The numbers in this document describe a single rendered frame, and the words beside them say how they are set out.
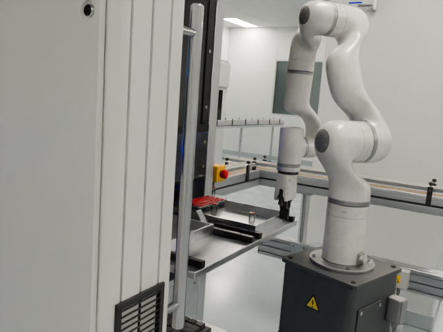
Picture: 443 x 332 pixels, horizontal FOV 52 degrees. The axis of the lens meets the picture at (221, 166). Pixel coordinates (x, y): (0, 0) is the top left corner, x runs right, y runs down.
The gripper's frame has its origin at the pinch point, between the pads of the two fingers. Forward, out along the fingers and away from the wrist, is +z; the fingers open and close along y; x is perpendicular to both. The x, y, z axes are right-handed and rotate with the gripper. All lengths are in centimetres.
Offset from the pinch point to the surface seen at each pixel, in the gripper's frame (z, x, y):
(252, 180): 4, -50, -72
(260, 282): 92, -71, -141
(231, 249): 4.4, -0.7, 37.2
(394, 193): 0, 23, -82
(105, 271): -14, 16, 105
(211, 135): -24.5, -38.8, -9.0
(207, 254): 4.4, -3.8, 45.4
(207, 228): 1.4, -12.8, 31.8
